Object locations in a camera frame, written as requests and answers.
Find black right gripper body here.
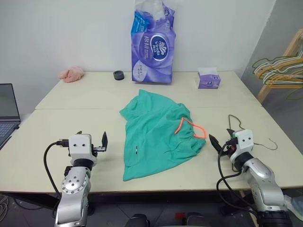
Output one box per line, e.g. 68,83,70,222
221,138,238,158

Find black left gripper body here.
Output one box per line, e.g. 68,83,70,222
91,145,107,154

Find dark green wire hanger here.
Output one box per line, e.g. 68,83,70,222
228,114,278,151

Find teal green shorts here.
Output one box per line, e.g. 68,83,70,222
119,89,207,182

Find small purple tissue box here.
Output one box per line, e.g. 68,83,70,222
197,67,221,90

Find pink cloth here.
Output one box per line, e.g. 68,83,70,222
58,66,85,84

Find grey laptop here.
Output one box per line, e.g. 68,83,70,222
0,83,22,151

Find dark rounded shape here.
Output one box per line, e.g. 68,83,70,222
128,213,150,227
185,211,209,227

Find purple tissue multipack bag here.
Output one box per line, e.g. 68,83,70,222
130,0,177,85

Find wooden clothes rack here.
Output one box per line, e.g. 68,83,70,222
257,28,303,104

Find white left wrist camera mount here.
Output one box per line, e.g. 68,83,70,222
68,134,98,164

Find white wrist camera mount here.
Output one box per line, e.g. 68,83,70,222
68,134,98,164
232,129,255,155

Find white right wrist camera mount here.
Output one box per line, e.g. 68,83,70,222
232,129,255,155

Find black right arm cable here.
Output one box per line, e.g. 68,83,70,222
216,141,259,217

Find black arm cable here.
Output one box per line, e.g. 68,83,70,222
43,138,70,219
216,141,259,217

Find orange drawstring cord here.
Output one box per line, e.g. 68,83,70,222
174,117,207,139

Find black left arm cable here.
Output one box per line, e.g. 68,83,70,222
43,138,70,219

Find bunch of wire hangers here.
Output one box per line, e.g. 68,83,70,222
255,61,303,82

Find white floor cable bundle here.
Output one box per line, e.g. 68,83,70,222
0,193,10,221

